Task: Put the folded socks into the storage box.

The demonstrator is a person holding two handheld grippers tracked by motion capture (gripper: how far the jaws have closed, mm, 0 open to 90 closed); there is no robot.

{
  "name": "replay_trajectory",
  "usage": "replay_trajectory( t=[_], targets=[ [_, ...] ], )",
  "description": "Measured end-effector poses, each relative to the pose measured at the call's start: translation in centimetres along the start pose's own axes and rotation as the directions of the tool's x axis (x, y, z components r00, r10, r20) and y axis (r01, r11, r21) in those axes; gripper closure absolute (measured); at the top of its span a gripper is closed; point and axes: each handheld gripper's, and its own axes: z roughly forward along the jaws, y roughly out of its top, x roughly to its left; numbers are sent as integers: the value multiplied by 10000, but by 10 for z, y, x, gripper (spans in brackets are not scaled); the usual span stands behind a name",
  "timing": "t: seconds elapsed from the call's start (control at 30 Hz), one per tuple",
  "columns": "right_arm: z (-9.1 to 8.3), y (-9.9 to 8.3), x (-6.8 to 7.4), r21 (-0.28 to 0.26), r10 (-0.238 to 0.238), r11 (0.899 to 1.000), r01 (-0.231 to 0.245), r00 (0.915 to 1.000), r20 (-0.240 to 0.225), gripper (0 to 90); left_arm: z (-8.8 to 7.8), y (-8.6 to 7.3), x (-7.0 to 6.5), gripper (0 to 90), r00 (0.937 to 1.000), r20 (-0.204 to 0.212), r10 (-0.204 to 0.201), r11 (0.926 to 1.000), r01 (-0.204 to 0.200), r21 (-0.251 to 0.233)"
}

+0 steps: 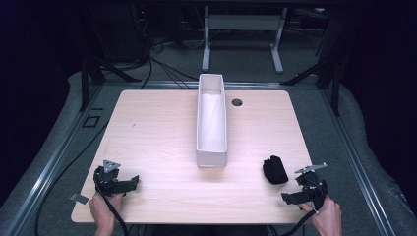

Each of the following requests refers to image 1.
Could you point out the aluminium floor rail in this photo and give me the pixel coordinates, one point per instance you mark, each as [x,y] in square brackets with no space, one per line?
[42,177]
[249,85]
[357,164]

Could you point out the person's right hand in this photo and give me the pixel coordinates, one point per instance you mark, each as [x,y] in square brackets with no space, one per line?
[324,218]

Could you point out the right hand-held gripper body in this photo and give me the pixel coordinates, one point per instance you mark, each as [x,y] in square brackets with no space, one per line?
[313,188]

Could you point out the white metal desk frame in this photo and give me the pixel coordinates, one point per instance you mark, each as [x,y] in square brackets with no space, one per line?
[242,23]

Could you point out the person's left hand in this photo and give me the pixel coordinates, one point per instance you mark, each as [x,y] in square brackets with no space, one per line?
[102,208]

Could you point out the black metal stand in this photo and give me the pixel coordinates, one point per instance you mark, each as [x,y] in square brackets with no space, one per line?
[90,75]
[331,75]

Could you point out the long white box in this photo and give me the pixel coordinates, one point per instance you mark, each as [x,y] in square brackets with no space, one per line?
[211,121]

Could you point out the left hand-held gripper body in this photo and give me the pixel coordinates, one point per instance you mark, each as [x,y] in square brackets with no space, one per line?
[106,183]

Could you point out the black rolled cloth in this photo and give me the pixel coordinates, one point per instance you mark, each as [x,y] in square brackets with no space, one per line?
[274,170]

